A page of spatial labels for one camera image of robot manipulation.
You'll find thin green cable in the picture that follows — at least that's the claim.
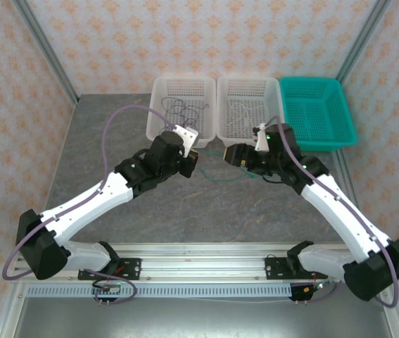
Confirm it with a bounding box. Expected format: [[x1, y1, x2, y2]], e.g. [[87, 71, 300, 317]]
[[197, 147, 257, 184]]

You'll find thin white cable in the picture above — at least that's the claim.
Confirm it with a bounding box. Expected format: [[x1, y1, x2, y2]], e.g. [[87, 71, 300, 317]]
[[226, 99, 267, 130]]

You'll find thin purple cable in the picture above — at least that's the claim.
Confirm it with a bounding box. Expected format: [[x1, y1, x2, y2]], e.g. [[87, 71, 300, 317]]
[[160, 96, 211, 130]]

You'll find white perforated plastic basket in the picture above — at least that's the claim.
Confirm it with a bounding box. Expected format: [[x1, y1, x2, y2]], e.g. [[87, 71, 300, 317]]
[[144, 76, 217, 149], [215, 75, 286, 148]]

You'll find teal perforated plastic basket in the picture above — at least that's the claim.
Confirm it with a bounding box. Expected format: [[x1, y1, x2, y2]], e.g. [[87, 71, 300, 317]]
[[278, 76, 357, 152]]

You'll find small controller circuit board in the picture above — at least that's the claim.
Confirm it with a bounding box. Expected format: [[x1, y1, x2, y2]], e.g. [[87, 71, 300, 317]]
[[303, 281, 331, 294], [91, 282, 122, 296]]

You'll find left arm purple harness hose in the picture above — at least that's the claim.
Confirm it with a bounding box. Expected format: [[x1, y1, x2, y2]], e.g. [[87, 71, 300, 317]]
[[1, 104, 177, 306]]

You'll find arm purple harness hose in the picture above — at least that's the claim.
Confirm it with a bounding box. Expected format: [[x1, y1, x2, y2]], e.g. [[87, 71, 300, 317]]
[[276, 123, 399, 309], [1, 104, 177, 306]]

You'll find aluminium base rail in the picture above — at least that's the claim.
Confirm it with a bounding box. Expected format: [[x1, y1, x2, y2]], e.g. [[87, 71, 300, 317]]
[[12, 242, 395, 283]]

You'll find grey slotted cable duct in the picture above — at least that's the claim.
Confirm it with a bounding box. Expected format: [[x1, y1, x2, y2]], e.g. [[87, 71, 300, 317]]
[[26, 284, 293, 299]]

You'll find aluminium frame post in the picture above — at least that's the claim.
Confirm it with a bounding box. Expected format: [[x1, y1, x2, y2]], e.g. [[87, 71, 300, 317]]
[[11, 0, 80, 105], [336, 0, 392, 84]]

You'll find right arm purple harness hose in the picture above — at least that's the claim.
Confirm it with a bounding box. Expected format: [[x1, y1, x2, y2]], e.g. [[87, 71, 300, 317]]
[[276, 123, 399, 309]]

